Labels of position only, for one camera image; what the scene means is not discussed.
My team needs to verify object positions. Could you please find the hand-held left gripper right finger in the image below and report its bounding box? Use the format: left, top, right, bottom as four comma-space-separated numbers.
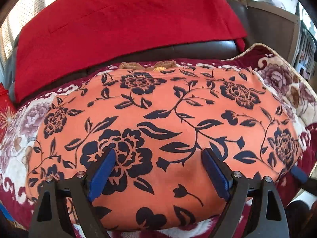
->
201, 148, 291, 238

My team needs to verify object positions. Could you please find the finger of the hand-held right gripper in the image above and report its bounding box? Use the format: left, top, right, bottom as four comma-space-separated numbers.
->
290, 166, 317, 193

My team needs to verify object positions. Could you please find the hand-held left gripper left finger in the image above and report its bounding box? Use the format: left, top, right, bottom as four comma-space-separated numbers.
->
28, 148, 117, 238

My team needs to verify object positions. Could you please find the orange floral pillow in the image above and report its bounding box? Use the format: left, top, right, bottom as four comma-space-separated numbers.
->
27, 61, 304, 231

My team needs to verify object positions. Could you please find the floral plush blanket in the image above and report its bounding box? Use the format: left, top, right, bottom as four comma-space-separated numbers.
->
0, 43, 317, 238

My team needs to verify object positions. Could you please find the red gift box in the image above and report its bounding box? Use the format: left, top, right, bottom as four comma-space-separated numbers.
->
0, 83, 18, 143

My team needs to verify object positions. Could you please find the dark brown leather sofa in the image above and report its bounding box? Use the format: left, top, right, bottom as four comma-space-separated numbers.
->
5, 0, 257, 91

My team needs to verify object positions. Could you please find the wooden crib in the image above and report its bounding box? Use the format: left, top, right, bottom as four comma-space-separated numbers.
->
244, 0, 317, 81

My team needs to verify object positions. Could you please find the red quilted blanket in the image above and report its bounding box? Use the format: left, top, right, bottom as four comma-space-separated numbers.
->
13, 0, 248, 104

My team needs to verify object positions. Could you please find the white plastic bag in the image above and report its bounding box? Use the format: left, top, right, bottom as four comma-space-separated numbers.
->
257, 0, 286, 10

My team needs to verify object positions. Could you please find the dotted cream curtain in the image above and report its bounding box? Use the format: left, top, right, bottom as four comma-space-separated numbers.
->
0, 0, 53, 63

